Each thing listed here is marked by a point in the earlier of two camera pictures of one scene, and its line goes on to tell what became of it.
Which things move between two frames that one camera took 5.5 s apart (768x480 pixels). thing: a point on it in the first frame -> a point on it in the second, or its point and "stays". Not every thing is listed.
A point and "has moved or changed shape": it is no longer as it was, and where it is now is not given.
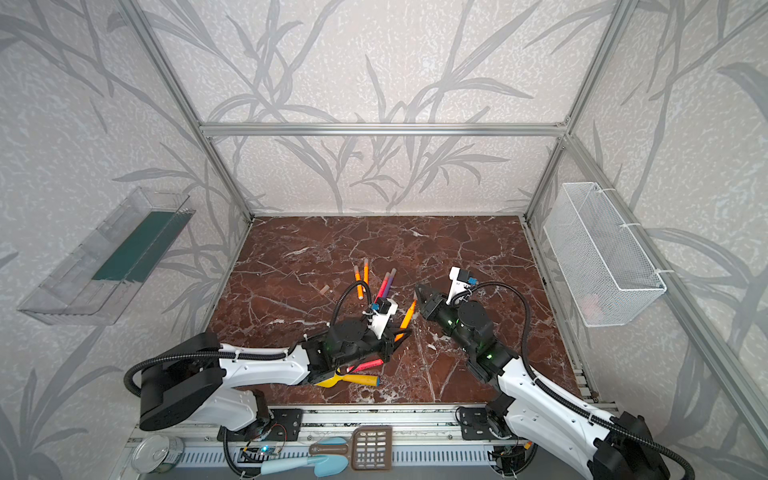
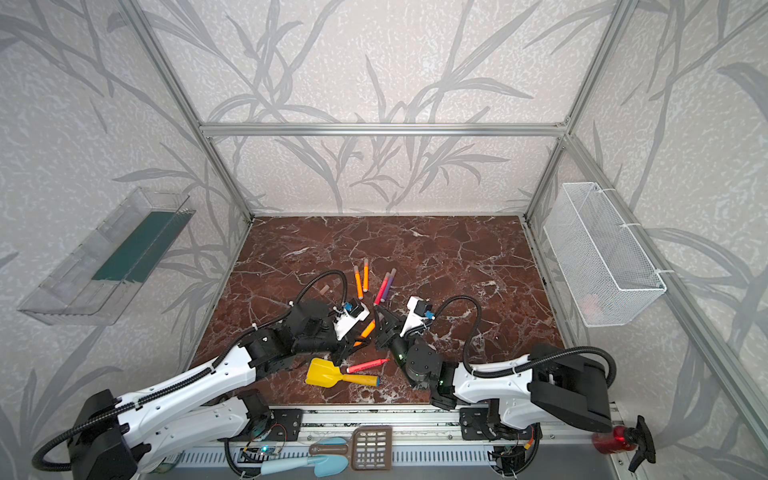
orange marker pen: x=406 y=320 has moved or changed shape
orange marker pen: x=360 y=291 stays
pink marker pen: x=382 y=288 stays
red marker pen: x=365 y=365 stays
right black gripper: x=438 y=308 -> x=394 y=334
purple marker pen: x=389 y=283 stays
